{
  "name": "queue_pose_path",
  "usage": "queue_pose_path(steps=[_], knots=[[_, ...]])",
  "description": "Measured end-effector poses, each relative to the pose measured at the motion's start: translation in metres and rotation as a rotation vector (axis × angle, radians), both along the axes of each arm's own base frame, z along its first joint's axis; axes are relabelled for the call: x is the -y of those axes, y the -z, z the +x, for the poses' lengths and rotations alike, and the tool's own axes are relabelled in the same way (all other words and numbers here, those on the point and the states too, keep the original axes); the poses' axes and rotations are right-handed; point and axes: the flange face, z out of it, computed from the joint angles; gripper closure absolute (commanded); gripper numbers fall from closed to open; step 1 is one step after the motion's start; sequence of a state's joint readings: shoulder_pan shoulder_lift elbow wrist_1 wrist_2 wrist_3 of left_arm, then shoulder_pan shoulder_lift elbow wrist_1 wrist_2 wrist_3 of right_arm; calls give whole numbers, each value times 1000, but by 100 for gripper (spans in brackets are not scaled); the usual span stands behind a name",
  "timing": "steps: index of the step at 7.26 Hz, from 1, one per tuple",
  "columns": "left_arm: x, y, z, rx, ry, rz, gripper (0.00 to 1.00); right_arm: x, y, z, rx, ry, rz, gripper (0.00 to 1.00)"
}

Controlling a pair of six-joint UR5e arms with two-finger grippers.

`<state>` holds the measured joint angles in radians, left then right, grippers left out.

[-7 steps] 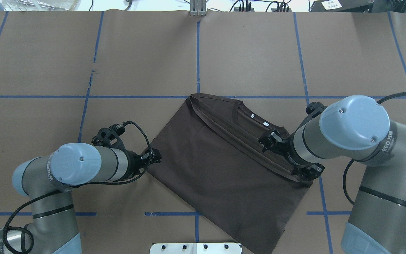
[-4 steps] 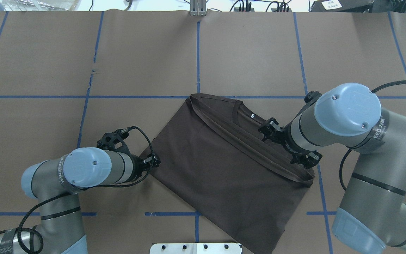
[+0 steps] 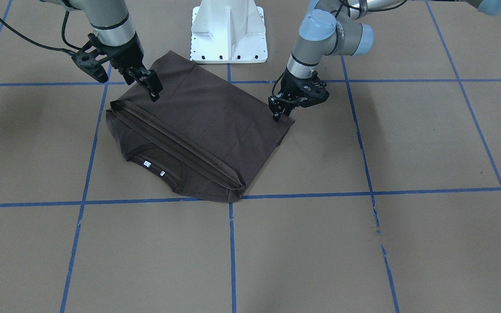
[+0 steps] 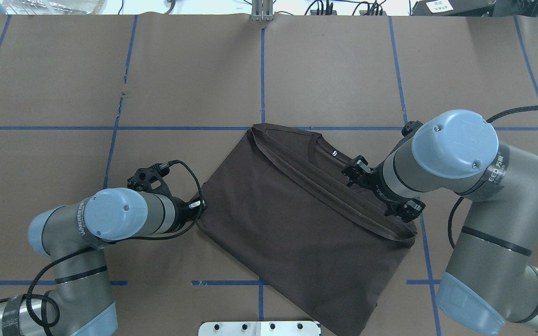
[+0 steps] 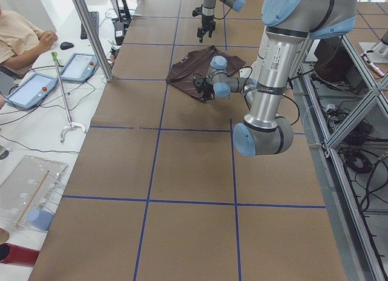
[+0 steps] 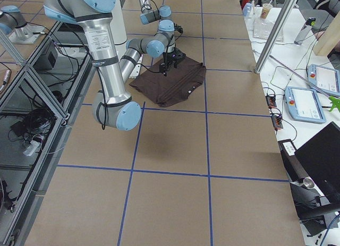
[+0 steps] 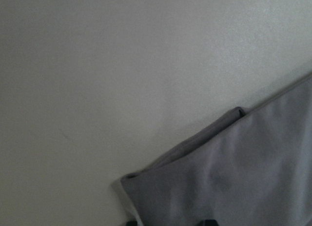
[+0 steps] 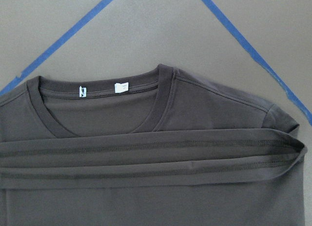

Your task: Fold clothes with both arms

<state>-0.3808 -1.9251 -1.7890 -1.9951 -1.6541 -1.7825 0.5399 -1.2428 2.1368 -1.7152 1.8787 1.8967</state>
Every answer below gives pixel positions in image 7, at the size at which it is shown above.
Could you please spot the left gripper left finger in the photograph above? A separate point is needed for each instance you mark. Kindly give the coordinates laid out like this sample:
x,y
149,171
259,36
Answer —
x,y
131,223

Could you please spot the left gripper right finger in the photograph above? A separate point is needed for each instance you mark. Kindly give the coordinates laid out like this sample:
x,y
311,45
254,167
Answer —
x,y
207,222

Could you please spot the dark brown t-shirt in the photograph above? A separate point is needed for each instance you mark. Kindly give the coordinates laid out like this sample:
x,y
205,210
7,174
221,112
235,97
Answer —
x,y
249,168

